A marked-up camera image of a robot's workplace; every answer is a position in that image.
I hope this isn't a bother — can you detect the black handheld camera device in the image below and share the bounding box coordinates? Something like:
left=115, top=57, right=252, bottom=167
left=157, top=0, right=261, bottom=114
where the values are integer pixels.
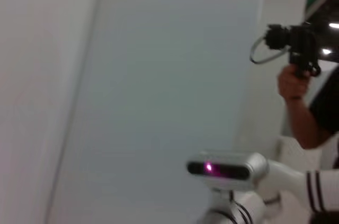
left=264, top=22, right=322, bottom=79

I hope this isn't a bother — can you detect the person's bare forearm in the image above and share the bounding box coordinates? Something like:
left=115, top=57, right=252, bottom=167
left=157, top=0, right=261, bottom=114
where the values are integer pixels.
left=285, top=96, right=332, bottom=150

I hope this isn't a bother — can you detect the person's black shirt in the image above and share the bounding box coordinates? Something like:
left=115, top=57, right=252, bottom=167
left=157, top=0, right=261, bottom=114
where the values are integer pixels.
left=309, top=64, right=339, bottom=136

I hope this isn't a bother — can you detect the silver robot head camera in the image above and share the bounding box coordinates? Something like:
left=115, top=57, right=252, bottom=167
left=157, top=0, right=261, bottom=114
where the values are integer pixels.
left=186, top=151, right=270, bottom=191

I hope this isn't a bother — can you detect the person's hand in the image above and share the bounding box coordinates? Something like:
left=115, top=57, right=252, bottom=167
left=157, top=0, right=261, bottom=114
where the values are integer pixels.
left=277, top=65, right=311, bottom=101

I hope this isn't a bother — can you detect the dark glossy window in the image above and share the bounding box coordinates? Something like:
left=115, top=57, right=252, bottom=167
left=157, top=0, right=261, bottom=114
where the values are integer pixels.
left=304, top=0, right=339, bottom=63

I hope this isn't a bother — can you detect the grey cable loop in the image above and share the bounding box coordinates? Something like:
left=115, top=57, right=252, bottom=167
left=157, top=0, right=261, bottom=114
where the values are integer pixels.
left=248, top=35, right=289, bottom=65

